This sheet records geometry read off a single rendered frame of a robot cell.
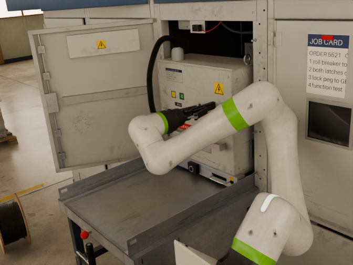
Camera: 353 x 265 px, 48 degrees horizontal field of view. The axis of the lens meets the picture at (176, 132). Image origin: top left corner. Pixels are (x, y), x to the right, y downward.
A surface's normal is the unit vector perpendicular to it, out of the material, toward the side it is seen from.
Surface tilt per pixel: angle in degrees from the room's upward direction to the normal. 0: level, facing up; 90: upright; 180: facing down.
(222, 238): 90
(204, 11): 90
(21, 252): 0
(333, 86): 90
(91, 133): 90
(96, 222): 0
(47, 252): 0
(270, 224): 57
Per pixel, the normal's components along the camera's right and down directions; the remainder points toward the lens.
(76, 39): 0.25, 0.32
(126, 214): -0.07, -0.94
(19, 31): 0.65, 0.22
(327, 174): -0.76, 0.28
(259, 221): -0.51, -0.43
